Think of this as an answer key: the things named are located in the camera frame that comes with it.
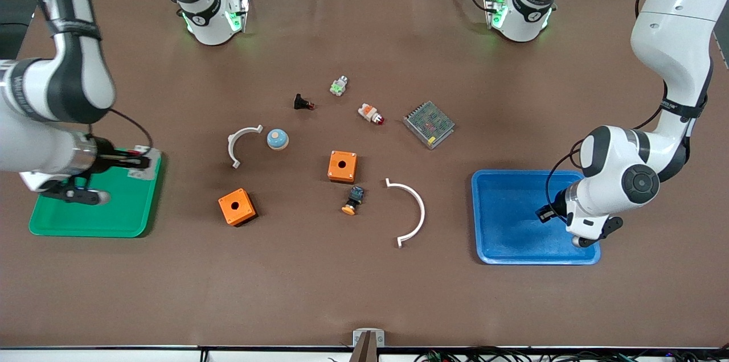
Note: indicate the yellow-capped black push button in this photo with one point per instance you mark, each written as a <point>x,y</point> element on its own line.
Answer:
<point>353,198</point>

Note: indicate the green white switch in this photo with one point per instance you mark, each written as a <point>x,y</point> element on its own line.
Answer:
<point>339,86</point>

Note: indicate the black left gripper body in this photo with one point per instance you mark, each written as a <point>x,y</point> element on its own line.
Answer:
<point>558,201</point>

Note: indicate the brown table cover sheet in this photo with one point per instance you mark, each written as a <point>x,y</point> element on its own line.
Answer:
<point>319,282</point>

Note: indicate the orange white push button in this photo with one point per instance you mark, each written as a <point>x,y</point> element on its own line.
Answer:
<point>369,112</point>

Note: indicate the small black switch part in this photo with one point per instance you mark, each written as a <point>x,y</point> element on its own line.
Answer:
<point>300,102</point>

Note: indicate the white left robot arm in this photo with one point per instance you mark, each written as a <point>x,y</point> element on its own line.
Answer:
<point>672,37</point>

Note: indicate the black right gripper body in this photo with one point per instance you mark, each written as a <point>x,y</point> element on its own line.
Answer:
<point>104,157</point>

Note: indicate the white table edge rail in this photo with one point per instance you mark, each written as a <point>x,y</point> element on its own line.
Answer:
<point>114,355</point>

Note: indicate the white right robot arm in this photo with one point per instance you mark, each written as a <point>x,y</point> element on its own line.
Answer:
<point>80,66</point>

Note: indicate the blue plastic tray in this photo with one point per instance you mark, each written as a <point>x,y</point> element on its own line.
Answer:
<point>512,219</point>

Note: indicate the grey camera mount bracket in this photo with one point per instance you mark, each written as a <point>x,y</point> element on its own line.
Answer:
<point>368,339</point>

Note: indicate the blue round button beige base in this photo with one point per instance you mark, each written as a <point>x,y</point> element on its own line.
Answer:
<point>277,140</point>

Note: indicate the green plastic tray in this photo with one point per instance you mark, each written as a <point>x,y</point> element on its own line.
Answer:
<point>114,208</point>

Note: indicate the grey circuit breaker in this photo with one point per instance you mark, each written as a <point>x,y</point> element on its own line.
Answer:
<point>146,174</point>

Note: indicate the metal mesh power supply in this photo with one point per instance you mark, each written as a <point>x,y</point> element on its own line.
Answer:
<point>430,124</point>

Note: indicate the orange button enclosure box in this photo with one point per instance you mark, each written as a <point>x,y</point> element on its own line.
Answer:
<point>342,171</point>
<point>236,208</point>

